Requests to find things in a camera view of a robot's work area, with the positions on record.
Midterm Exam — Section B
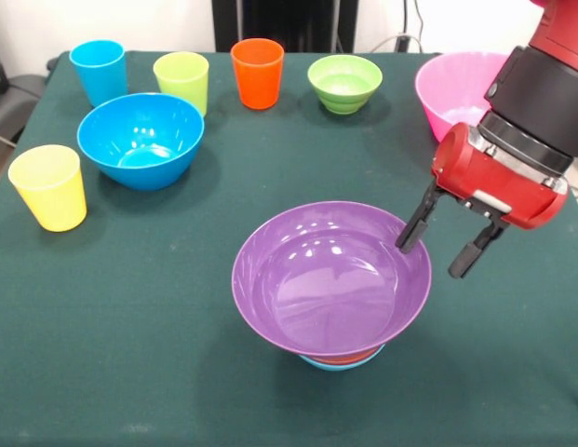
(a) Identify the dark green tablecloth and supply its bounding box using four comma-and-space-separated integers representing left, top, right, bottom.
0, 49, 578, 447

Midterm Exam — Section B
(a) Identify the yellow plastic cup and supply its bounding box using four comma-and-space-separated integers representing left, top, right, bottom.
7, 143, 88, 233

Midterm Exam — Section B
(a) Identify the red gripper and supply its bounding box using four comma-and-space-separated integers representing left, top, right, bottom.
395, 122, 571, 280

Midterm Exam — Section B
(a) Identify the orange plastic cup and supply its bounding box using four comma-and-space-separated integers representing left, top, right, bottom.
230, 37, 286, 111

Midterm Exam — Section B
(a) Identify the large blue plastic bowl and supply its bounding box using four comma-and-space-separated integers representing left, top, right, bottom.
76, 92, 206, 192

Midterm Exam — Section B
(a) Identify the black chair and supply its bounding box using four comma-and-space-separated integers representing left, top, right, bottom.
0, 32, 55, 145

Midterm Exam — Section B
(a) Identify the lime green plastic cup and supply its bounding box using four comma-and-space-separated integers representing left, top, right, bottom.
152, 50, 210, 118

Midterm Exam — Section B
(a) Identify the large pink plastic bowl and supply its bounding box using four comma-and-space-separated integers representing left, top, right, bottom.
414, 51, 511, 144

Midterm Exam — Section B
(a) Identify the purple plastic bowl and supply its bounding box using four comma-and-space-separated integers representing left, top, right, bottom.
231, 199, 433, 358

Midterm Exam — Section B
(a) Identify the small blue plastic bowl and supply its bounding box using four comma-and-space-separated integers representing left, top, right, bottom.
297, 344, 387, 373

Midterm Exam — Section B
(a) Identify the orange plastic bowl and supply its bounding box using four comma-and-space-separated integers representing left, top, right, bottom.
309, 348, 381, 365

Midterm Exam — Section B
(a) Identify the blue plastic cup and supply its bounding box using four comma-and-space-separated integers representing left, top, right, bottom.
68, 39, 129, 108

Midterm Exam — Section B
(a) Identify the small green plastic bowl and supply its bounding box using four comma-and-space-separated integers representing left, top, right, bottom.
306, 54, 383, 115

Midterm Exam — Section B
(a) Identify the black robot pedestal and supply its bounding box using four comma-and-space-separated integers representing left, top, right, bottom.
213, 0, 359, 53

